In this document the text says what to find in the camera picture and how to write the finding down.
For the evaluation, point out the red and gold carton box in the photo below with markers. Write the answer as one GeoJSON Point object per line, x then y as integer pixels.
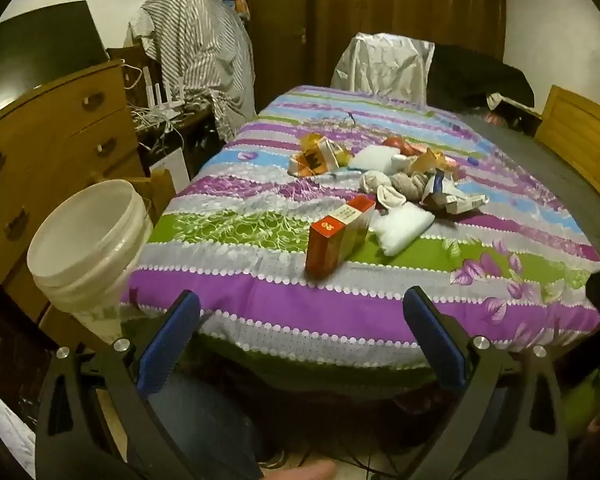
{"type": "Point", "coordinates": [325, 245]}

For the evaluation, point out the white roll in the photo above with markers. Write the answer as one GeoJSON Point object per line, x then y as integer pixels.
{"type": "Point", "coordinates": [402, 163]}

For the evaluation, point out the dark grey mattress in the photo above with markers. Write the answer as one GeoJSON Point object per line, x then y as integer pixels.
{"type": "Point", "coordinates": [555, 185]}

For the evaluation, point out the dark wooden side table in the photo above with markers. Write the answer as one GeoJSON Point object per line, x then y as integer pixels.
{"type": "Point", "coordinates": [202, 130]}

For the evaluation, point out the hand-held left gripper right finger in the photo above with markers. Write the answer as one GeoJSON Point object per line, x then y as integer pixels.
{"type": "Point", "coordinates": [432, 340]}

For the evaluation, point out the grey striped shirt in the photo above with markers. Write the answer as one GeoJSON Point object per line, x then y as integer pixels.
{"type": "Point", "coordinates": [194, 35]}

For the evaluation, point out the orange plastic wrapper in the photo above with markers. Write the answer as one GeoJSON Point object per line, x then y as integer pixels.
{"type": "Point", "coordinates": [432, 162]}
{"type": "Point", "coordinates": [312, 142]}

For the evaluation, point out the wooden headboard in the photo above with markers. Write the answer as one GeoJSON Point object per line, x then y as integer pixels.
{"type": "Point", "coordinates": [580, 130]}

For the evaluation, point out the white plastic cover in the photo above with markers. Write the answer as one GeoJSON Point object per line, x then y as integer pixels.
{"type": "Point", "coordinates": [380, 65]}

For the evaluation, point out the orange and white medicine box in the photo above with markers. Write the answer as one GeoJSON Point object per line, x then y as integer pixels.
{"type": "Point", "coordinates": [315, 162]}

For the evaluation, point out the dark wooden wardrobe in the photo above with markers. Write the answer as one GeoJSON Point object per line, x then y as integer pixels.
{"type": "Point", "coordinates": [380, 0]}

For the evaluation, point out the black cloth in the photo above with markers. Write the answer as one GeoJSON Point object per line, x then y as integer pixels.
{"type": "Point", "coordinates": [475, 75]}

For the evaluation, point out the black television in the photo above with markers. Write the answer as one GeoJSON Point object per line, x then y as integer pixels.
{"type": "Point", "coordinates": [39, 45]}

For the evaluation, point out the white plastic bucket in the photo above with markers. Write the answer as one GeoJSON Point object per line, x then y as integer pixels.
{"type": "Point", "coordinates": [79, 240]}

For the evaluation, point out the blue and white packet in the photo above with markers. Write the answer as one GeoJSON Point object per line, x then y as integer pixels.
{"type": "Point", "coordinates": [455, 197]}

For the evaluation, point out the white sock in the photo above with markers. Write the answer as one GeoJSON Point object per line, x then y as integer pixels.
{"type": "Point", "coordinates": [392, 196]}

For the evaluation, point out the wooden dresser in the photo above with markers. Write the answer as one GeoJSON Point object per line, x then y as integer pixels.
{"type": "Point", "coordinates": [54, 125]}

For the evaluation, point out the striped floral bedsheet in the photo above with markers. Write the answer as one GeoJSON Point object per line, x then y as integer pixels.
{"type": "Point", "coordinates": [280, 270]}

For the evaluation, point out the red round object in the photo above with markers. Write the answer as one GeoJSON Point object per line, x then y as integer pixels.
{"type": "Point", "coordinates": [397, 144]}

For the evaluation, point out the white router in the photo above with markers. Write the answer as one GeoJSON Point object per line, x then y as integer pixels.
{"type": "Point", "coordinates": [164, 105]}

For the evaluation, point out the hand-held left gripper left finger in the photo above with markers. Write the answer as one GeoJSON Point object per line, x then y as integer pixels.
{"type": "Point", "coordinates": [167, 345]}

